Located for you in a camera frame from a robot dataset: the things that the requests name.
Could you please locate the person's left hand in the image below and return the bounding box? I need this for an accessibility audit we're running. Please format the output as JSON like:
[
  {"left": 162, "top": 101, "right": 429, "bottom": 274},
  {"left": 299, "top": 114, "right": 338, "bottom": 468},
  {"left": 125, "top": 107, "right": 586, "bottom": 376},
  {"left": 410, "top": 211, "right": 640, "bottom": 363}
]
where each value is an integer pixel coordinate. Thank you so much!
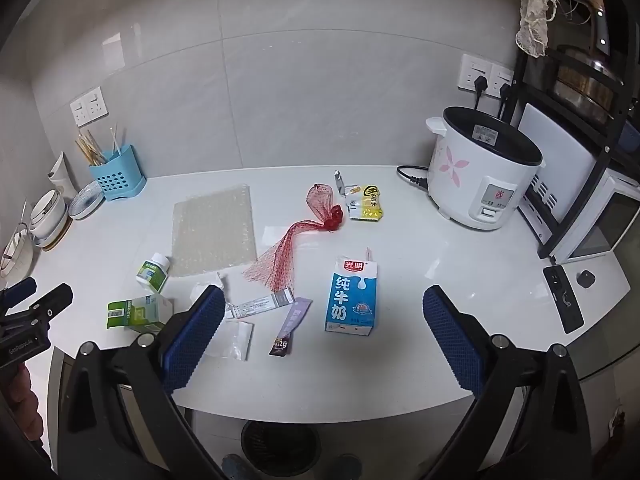
[{"left": 7, "top": 362, "right": 46, "bottom": 456}]

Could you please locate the round wooden trivet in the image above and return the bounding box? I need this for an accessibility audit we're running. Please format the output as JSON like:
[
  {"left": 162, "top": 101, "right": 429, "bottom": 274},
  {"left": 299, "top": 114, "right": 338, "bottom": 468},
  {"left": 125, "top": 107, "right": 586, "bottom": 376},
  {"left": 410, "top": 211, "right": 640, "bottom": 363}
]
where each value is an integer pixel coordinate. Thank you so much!
[{"left": 37, "top": 220, "right": 73, "bottom": 252}]

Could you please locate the cream large bowl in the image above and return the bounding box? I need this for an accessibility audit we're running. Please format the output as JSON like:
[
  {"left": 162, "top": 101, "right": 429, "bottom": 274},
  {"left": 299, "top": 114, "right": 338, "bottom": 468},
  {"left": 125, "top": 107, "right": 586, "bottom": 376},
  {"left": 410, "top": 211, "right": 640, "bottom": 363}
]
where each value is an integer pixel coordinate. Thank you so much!
[{"left": 0, "top": 200, "right": 36, "bottom": 281}]

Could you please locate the black metal rack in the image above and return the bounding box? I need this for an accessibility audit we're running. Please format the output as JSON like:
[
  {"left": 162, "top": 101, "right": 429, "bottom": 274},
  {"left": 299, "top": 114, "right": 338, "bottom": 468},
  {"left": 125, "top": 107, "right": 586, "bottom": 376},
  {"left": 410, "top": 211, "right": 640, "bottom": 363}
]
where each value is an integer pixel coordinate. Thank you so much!
[{"left": 500, "top": 0, "right": 640, "bottom": 261}]

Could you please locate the white tissue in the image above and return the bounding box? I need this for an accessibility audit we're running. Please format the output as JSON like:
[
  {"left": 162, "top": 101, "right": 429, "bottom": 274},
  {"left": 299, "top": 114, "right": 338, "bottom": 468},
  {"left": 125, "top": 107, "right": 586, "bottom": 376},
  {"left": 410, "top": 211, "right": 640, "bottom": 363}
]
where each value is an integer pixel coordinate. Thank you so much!
[{"left": 192, "top": 272, "right": 226, "bottom": 301}]

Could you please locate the grey slipper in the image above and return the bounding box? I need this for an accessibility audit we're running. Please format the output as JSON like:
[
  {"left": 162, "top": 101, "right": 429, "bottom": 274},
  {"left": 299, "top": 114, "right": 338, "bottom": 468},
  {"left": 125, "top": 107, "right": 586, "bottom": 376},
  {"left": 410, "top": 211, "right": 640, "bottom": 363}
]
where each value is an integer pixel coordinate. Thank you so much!
[
  {"left": 337, "top": 452, "right": 363, "bottom": 480},
  {"left": 222, "top": 452, "right": 251, "bottom": 480}
]

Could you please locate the beige net cloth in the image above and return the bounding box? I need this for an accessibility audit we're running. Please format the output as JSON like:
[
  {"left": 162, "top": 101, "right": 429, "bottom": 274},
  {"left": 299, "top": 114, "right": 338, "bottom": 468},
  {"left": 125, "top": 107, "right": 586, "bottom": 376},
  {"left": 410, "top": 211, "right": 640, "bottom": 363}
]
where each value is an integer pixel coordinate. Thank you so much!
[{"left": 516, "top": 0, "right": 557, "bottom": 58}]

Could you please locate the green white medicine box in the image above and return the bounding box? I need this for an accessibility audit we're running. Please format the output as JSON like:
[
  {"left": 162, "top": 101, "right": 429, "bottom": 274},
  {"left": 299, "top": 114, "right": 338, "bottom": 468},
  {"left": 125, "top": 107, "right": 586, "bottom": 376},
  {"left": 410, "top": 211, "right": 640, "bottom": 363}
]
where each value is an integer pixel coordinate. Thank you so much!
[{"left": 106, "top": 294, "right": 175, "bottom": 335}]

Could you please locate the yellow snack packet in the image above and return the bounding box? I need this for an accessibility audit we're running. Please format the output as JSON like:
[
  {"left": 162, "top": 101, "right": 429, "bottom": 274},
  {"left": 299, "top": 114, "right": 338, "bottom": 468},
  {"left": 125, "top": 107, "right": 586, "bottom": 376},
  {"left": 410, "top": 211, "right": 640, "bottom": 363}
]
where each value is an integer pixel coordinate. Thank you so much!
[{"left": 334, "top": 169, "right": 386, "bottom": 222}]

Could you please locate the purple sachet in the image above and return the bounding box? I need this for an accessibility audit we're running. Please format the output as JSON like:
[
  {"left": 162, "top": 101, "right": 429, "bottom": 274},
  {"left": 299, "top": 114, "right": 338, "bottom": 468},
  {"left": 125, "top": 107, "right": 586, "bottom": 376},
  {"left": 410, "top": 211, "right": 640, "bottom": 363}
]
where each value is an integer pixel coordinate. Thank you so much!
[{"left": 269, "top": 297, "right": 313, "bottom": 358}]

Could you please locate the white cutting board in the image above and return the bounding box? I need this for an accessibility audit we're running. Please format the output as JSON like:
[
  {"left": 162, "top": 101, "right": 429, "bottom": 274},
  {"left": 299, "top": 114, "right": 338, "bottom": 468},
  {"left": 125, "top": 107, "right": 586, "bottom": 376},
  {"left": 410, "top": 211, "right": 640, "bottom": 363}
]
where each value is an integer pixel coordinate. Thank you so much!
[{"left": 516, "top": 102, "right": 598, "bottom": 201}]

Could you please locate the white flowered rice cooker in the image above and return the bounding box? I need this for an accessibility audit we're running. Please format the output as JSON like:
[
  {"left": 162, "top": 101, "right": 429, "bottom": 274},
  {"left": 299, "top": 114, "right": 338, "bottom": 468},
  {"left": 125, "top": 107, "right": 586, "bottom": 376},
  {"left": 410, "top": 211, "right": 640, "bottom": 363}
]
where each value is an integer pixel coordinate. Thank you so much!
[{"left": 425, "top": 106, "right": 545, "bottom": 232}]

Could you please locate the black rice cooker cord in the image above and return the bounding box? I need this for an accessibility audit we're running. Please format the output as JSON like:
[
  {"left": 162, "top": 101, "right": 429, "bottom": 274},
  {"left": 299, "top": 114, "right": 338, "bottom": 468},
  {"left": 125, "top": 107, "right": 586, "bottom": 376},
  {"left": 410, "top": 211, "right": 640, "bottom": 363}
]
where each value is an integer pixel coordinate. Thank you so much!
[{"left": 397, "top": 165, "right": 431, "bottom": 192}]

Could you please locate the bundle of chopsticks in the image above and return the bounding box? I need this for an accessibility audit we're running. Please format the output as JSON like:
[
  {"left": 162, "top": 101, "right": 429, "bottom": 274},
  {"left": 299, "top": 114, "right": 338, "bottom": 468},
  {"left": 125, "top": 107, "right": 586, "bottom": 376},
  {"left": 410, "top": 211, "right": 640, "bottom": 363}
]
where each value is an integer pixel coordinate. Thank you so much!
[{"left": 75, "top": 122, "right": 123, "bottom": 166}]

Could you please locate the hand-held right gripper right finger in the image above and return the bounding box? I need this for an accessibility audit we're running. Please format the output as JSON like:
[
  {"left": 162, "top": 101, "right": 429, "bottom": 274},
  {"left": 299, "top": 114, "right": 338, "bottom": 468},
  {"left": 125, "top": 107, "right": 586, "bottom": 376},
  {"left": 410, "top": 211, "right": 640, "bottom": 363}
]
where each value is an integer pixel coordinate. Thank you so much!
[{"left": 422, "top": 284, "right": 586, "bottom": 480}]

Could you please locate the red mesh bag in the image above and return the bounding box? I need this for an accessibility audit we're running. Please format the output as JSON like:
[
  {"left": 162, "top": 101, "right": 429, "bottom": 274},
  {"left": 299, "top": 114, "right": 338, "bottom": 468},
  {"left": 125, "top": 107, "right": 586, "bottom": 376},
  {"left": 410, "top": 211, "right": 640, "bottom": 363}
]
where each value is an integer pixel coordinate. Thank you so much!
[{"left": 242, "top": 183, "right": 346, "bottom": 292}]

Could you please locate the white tube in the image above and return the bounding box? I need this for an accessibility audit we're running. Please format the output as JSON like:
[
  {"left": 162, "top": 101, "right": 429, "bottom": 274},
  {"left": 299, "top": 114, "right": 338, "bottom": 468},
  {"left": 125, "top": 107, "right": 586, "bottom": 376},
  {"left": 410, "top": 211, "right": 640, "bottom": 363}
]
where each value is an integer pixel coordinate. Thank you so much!
[{"left": 223, "top": 290, "right": 293, "bottom": 320}]

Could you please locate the white wall socket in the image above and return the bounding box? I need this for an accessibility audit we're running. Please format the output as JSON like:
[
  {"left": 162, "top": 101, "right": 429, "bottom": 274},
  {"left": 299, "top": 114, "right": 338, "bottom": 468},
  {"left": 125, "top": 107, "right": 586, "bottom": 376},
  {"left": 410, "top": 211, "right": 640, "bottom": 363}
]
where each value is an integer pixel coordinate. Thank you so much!
[
  {"left": 492, "top": 65, "right": 516, "bottom": 98},
  {"left": 86, "top": 86, "right": 108, "bottom": 121},
  {"left": 459, "top": 53, "right": 493, "bottom": 93},
  {"left": 70, "top": 97, "right": 91, "bottom": 127}
]

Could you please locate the clear bubble wrap sheet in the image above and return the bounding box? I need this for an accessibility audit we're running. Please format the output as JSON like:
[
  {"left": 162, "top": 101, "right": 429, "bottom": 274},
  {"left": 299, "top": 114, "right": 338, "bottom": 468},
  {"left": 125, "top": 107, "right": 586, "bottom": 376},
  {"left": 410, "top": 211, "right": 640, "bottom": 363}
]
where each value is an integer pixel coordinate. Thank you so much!
[{"left": 171, "top": 183, "right": 258, "bottom": 278}]

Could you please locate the ribbed blue white plate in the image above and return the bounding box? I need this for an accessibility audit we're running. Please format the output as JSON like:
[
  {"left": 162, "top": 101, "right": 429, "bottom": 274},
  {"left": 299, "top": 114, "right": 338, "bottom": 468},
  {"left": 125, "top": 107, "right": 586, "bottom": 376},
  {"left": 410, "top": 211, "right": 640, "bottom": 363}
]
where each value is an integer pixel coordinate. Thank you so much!
[{"left": 67, "top": 182, "right": 106, "bottom": 221}]

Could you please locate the steel pot with lid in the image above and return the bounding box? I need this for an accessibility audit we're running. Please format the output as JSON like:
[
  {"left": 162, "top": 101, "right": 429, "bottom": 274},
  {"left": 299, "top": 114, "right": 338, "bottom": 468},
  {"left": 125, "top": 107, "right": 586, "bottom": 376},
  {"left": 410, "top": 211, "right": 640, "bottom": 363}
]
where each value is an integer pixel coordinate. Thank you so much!
[{"left": 552, "top": 45, "right": 626, "bottom": 126}]

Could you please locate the clear plastic bag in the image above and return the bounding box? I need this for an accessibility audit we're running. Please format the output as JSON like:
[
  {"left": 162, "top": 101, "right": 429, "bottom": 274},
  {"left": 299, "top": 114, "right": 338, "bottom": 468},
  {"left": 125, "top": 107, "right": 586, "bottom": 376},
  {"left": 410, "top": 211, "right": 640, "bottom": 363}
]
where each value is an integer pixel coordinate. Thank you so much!
[{"left": 207, "top": 320, "right": 255, "bottom": 361}]

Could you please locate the grey left slipper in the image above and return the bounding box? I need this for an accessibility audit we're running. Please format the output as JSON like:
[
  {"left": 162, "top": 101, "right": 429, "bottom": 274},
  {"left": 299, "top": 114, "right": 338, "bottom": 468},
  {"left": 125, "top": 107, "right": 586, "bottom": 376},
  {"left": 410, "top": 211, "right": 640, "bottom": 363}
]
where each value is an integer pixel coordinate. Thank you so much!
[{"left": 222, "top": 452, "right": 251, "bottom": 480}]

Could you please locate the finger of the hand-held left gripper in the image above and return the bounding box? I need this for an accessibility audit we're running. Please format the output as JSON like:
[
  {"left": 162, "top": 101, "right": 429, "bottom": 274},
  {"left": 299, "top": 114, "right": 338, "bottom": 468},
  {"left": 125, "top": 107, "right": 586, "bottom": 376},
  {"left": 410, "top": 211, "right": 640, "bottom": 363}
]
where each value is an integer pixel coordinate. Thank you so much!
[
  {"left": 0, "top": 284, "right": 74, "bottom": 333},
  {"left": 0, "top": 277, "right": 38, "bottom": 306}
]

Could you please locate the white ceramic bowl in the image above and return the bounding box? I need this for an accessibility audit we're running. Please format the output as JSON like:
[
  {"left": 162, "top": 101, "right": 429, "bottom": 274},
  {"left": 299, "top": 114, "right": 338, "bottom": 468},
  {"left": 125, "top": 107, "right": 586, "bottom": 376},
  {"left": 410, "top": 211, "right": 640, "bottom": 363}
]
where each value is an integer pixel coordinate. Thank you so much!
[{"left": 29, "top": 189, "right": 69, "bottom": 238}]

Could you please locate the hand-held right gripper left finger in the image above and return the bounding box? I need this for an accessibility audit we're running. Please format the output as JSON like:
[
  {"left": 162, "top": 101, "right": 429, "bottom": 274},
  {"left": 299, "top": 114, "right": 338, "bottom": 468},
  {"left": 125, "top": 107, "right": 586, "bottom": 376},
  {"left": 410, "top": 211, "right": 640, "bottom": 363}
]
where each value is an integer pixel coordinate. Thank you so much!
[{"left": 52, "top": 284, "right": 228, "bottom": 480}]

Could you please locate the black mesh trash bin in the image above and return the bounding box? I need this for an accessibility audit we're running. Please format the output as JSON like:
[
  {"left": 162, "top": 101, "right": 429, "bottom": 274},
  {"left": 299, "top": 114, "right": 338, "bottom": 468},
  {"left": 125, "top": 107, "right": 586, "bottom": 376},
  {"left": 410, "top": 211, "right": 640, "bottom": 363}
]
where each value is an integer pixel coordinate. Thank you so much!
[{"left": 241, "top": 419, "right": 322, "bottom": 480}]

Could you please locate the white slanted cup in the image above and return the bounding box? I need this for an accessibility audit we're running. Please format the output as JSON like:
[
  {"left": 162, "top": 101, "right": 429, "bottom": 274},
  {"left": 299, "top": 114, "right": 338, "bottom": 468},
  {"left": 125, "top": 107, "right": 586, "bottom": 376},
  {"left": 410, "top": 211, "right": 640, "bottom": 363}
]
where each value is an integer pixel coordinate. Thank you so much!
[{"left": 47, "top": 151, "right": 76, "bottom": 196}]

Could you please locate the grey right slipper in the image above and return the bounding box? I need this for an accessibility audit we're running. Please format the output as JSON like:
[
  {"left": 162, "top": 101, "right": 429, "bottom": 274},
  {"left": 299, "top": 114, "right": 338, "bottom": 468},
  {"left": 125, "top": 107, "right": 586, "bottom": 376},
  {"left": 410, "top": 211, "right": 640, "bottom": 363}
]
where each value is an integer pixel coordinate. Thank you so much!
[{"left": 337, "top": 452, "right": 363, "bottom": 480}]

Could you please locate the blue white milk carton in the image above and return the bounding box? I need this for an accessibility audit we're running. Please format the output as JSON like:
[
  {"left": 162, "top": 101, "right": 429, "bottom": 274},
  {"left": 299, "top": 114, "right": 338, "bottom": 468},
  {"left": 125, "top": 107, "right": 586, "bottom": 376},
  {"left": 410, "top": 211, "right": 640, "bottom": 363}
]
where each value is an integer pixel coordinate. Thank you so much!
[{"left": 324, "top": 247, "right": 378, "bottom": 338}]

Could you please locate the green white medicine bottle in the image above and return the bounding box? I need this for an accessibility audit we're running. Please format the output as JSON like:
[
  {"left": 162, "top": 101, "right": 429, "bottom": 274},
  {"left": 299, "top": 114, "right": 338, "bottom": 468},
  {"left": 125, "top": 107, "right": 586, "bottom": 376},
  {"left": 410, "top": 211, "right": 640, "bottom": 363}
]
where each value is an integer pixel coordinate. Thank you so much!
[{"left": 136, "top": 253, "right": 171, "bottom": 293}]

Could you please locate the black rectangular device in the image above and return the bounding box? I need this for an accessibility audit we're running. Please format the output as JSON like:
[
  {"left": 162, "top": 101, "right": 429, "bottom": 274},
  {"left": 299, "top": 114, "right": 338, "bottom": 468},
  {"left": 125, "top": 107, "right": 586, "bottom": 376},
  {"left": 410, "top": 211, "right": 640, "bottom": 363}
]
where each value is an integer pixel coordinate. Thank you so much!
[{"left": 543, "top": 265, "right": 585, "bottom": 335}]

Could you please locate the white microwave oven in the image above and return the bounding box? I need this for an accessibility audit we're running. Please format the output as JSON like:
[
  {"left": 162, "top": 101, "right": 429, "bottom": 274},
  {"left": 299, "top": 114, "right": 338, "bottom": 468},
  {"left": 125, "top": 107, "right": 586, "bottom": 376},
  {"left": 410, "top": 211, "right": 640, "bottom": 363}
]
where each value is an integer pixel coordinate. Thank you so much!
[{"left": 517, "top": 167, "right": 640, "bottom": 265}]

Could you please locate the blue utensil holder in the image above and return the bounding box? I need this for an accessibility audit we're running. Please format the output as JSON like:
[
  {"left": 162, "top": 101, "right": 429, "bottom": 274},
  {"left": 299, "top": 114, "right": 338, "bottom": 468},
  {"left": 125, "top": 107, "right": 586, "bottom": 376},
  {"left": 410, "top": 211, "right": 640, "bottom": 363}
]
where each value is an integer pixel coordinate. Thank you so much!
[{"left": 89, "top": 144, "right": 147, "bottom": 203}]

